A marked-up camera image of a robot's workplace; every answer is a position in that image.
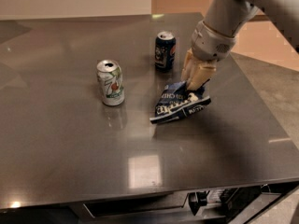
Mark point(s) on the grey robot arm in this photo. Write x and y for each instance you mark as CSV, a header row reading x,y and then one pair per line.
x,y
227,17

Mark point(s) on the blue Kettle chip bag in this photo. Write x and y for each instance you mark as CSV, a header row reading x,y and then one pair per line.
x,y
177,103

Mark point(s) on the white green 7up can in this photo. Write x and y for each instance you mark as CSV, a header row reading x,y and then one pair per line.
x,y
109,76

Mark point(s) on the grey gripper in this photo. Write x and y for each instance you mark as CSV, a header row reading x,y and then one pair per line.
x,y
209,45

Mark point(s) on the blue Pepsi can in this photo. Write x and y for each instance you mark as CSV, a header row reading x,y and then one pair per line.
x,y
165,48

